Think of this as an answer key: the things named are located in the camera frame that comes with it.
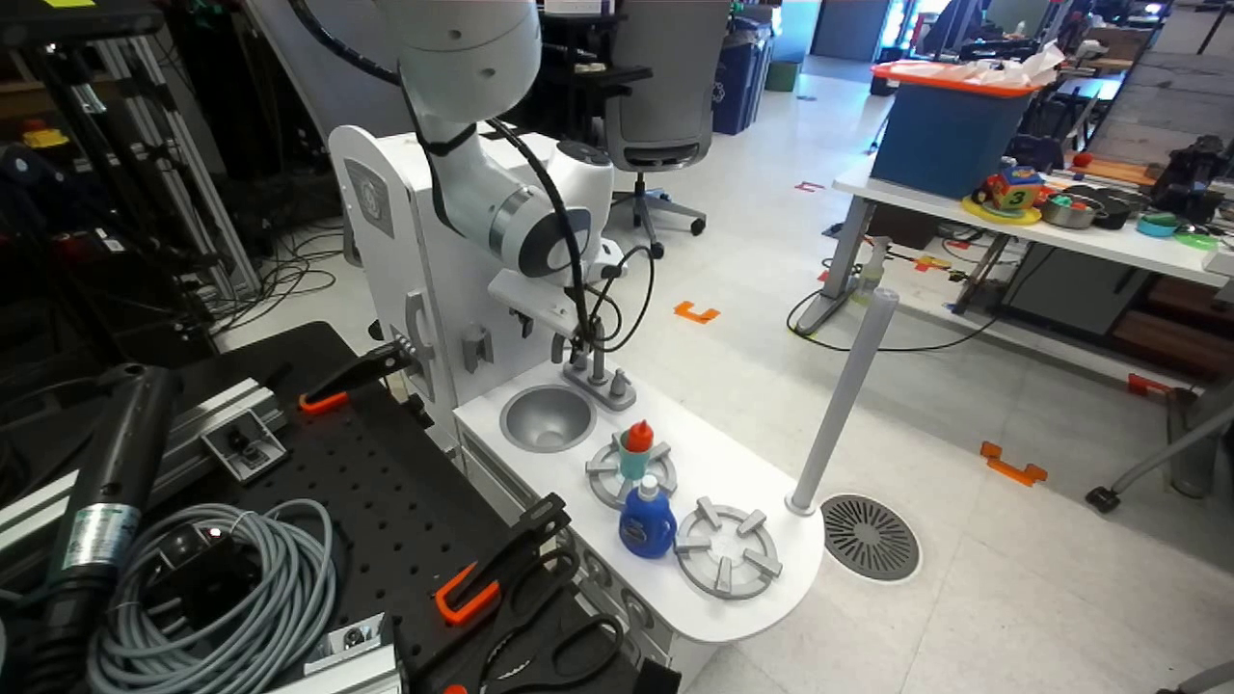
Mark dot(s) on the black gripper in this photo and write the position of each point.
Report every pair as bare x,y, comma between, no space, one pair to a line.
586,328

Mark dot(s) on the grey toy faucet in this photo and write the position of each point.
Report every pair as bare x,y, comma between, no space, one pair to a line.
615,388

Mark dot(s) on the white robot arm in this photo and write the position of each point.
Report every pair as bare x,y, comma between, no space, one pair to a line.
476,80

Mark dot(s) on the grey toy sink bowl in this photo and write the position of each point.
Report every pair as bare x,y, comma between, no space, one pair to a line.
547,418

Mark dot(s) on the teal bottle with orange cap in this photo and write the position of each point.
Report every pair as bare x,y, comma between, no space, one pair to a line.
638,444

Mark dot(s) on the grey toy stove burner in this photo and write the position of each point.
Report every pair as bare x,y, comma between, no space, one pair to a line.
611,480
728,550

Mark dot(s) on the blue detergent bottle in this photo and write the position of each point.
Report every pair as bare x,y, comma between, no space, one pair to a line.
647,526

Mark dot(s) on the white toy kitchen unit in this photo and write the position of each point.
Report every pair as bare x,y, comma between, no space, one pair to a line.
427,283

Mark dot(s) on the orange black bar clamp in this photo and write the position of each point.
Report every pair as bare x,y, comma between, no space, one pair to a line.
348,385
496,563

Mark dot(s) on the black perforated breadboard table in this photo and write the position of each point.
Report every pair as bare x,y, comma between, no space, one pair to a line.
372,514

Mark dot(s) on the grey office chair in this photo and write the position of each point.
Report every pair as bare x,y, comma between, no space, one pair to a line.
660,92

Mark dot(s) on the round metal floor drain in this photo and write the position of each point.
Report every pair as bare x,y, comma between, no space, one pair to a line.
870,539

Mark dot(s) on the blue recycling bin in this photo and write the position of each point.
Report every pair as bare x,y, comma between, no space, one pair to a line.
739,70

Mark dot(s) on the blue bin with orange lid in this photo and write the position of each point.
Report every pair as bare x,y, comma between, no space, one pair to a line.
952,130

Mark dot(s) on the white work table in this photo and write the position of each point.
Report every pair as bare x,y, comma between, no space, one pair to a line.
1026,233

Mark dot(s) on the colourful toy pile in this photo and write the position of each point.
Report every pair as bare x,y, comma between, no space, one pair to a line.
1026,194

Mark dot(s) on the black cylindrical tube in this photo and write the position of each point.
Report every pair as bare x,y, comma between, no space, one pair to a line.
111,487

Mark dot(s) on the aluminium extrusion bracket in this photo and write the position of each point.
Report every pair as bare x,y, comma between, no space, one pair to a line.
245,439
352,657

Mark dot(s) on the aluminium frame rack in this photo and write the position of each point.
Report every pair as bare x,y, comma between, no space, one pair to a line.
142,142

